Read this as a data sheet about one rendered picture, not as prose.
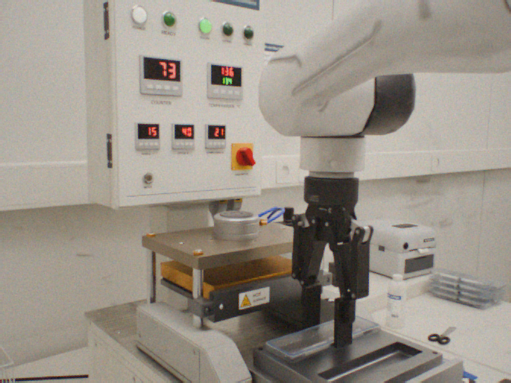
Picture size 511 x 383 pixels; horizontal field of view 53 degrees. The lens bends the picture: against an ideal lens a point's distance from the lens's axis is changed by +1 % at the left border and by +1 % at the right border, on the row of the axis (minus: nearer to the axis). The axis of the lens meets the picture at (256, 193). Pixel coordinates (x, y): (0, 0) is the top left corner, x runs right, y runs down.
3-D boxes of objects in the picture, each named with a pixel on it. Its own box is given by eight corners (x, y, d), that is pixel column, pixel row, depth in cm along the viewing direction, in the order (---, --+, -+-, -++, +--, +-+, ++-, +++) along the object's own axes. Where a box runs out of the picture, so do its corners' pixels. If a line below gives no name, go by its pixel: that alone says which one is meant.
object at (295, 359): (291, 374, 65) (291, 357, 65) (263, 358, 70) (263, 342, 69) (382, 339, 77) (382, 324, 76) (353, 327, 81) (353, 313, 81)
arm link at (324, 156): (334, 137, 63) (332, 180, 64) (396, 137, 71) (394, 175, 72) (269, 135, 73) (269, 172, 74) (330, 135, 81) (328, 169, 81)
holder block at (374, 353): (252, 365, 70) (252, 347, 70) (349, 331, 83) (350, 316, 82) (344, 421, 57) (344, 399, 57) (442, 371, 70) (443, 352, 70)
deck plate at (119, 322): (84, 315, 100) (84, 311, 100) (227, 283, 122) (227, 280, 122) (215, 423, 65) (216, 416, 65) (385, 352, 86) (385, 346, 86)
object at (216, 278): (160, 284, 90) (160, 231, 88) (257, 264, 103) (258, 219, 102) (214, 312, 76) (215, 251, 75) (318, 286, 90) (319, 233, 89)
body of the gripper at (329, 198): (290, 174, 71) (289, 238, 72) (335, 179, 64) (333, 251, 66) (328, 172, 76) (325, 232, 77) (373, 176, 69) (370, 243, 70)
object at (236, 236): (126, 277, 93) (125, 207, 91) (258, 254, 112) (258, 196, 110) (198, 318, 74) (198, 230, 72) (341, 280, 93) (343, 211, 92)
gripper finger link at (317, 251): (318, 219, 70) (311, 215, 71) (299, 289, 74) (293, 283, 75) (338, 216, 72) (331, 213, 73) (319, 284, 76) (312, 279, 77)
